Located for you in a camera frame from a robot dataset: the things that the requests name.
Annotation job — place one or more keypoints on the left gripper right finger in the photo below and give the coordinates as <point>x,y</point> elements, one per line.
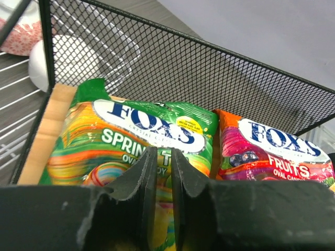
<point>249,215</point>

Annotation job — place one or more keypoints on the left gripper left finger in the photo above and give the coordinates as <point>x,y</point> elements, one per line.
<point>82,217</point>

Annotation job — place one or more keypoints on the orange fruits candy bag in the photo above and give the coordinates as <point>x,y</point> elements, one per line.
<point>253,151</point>

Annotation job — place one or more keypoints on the green candy bag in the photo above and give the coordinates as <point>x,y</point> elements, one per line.
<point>102,137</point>

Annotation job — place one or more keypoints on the wooden two-tier wire shelf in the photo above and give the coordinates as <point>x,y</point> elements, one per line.
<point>176,66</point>

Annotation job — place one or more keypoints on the white bowl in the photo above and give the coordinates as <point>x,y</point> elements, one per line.
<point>74,62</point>

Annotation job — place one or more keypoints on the pink patterned bowl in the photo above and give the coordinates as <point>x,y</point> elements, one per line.
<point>23,38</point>

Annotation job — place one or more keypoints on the white wire dish rack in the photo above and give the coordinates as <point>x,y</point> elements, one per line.
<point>108,33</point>

